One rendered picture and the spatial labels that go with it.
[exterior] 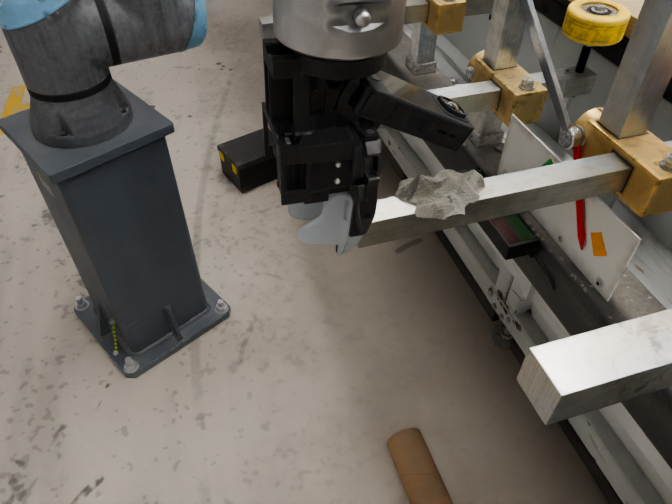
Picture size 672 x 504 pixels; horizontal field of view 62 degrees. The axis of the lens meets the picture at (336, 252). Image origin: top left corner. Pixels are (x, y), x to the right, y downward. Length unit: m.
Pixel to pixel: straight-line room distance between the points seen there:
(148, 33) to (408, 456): 0.97
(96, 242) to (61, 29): 0.42
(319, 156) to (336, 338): 1.10
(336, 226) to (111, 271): 0.87
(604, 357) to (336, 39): 0.24
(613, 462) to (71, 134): 1.20
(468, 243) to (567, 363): 1.24
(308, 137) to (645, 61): 0.35
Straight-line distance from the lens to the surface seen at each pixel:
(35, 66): 1.13
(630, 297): 0.74
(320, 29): 0.37
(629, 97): 0.65
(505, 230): 0.77
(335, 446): 1.33
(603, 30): 0.85
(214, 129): 2.30
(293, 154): 0.41
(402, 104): 0.43
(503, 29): 0.83
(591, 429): 1.28
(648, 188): 0.64
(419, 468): 1.24
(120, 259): 1.30
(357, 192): 0.45
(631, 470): 1.26
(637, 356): 0.33
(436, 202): 0.51
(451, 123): 0.46
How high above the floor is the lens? 1.20
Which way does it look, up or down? 45 degrees down
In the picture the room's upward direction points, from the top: straight up
